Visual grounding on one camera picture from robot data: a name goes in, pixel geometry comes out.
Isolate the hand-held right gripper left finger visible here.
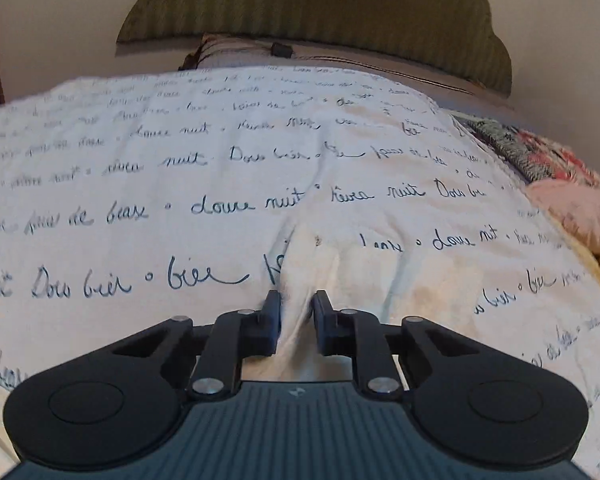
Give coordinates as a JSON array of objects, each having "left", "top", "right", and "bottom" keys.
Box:
[{"left": 105, "top": 290, "right": 283, "bottom": 402}]

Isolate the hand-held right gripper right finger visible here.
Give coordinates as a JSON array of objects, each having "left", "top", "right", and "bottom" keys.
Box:
[{"left": 312, "top": 290, "right": 487, "bottom": 402}]

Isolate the white script-print blanket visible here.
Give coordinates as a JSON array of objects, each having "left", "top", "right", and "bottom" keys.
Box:
[{"left": 0, "top": 65, "right": 600, "bottom": 480}]

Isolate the floral patchwork quilt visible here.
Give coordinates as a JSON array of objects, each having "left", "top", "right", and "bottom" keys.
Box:
[{"left": 452, "top": 114, "right": 600, "bottom": 193}]

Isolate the striped pillow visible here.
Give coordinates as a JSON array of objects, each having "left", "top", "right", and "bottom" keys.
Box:
[{"left": 179, "top": 34, "right": 513, "bottom": 111}]

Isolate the pink cloth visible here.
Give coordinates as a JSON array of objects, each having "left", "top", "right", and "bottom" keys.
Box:
[{"left": 524, "top": 179, "right": 600, "bottom": 283}]

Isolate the green padded headboard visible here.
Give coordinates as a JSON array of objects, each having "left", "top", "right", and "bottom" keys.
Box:
[{"left": 116, "top": 0, "right": 513, "bottom": 97}]

